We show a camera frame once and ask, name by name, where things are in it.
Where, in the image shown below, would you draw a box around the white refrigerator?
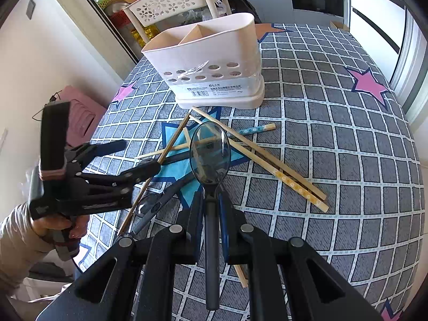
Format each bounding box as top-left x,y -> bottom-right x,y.
349,0 -> 427,121

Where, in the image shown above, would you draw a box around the left hand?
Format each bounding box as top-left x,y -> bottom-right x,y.
30,215 -> 90,241

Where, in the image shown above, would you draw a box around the grey checked star tablecloth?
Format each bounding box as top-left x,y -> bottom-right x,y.
85,23 -> 425,320

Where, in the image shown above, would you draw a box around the pink plastic stool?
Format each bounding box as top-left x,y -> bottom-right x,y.
58,86 -> 107,147

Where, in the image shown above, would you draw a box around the beige sleeve left forearm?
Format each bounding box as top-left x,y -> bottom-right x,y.
0,203 -> 54,296

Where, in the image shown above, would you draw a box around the white plastic utensil caddy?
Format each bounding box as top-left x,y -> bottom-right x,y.
142,12 -> 265,109

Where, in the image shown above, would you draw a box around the long bamboo chopstick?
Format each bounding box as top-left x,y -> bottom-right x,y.
117,114 -> 192,236

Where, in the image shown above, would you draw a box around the plain bamboo chopstick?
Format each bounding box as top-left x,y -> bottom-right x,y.
192,106 -> 328,212

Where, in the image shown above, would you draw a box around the grey spoon black handle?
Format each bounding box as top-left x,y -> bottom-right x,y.
190,122 -> 231,311

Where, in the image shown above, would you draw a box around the blue patterned bamboo chopstick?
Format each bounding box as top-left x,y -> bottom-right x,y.
236,123 -> 276,136

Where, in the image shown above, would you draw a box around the bamboo chopstick near caddy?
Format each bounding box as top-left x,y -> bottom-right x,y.
134,135 -> 221,160

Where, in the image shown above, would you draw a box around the cardboard box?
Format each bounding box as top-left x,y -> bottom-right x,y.
330,20 -> 350,32

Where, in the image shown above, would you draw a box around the yellow patterned bamboo chopstick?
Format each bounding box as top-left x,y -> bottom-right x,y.
189,116 -> 328,212

